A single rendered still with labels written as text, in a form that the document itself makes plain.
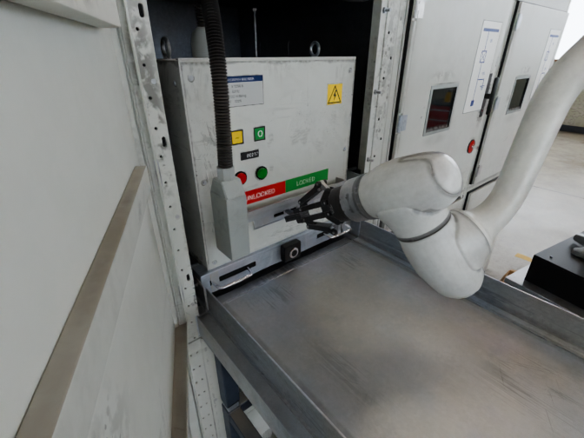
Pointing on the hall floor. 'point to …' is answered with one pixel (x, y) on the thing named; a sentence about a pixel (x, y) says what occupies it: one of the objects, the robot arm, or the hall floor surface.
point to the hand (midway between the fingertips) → (296, 215)
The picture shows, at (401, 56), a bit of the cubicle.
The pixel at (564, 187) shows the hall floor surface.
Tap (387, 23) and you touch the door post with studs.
